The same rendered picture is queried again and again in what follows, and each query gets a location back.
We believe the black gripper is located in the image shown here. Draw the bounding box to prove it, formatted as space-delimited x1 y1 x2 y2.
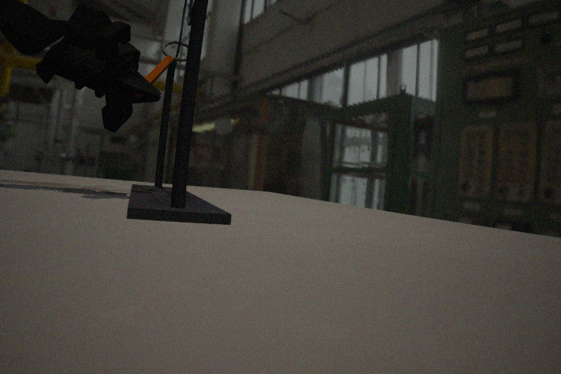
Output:
68 21 161 132

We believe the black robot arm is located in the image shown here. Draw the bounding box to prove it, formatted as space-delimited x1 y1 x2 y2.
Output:
0 0 141 84

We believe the grey ring with orange handle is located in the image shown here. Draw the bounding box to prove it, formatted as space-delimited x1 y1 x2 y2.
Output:
145 40 188 84

